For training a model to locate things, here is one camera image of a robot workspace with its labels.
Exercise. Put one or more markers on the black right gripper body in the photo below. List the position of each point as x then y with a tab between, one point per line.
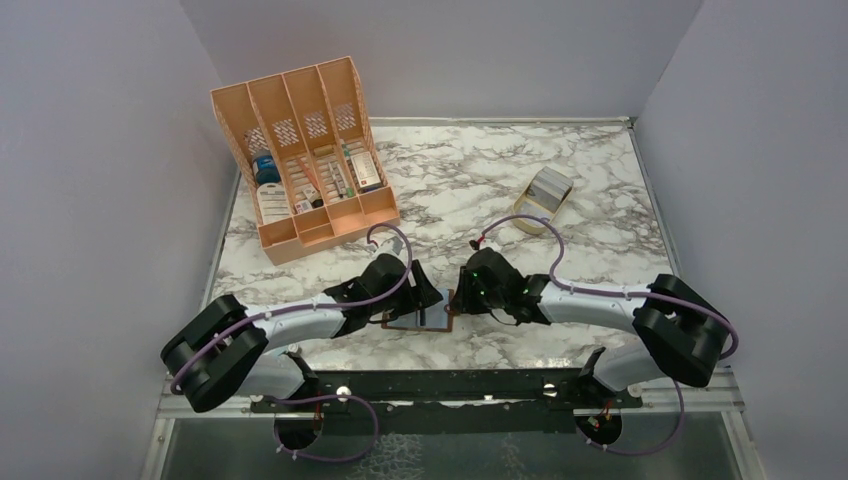
478	299

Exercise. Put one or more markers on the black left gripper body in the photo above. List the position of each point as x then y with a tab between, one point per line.
401	301

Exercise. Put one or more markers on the brown leather card holder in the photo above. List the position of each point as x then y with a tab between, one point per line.
437	318

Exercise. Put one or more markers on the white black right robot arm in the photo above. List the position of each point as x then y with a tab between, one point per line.
679	334

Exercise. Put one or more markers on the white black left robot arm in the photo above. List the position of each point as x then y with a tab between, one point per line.
224	351

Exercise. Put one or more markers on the beige oval card tray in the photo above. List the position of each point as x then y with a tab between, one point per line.
526	209

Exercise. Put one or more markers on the white red card box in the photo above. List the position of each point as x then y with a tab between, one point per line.
365	171

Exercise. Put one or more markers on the white label packet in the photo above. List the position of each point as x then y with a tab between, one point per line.
273	203

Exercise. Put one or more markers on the orange plastic desk organizer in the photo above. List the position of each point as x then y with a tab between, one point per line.
310	120

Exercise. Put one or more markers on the blue round tape roll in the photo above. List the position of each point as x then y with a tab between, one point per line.
264	169

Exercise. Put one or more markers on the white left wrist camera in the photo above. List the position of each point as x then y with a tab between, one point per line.
394	246

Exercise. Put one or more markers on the black metal mounting rail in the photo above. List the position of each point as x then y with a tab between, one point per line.
442	402

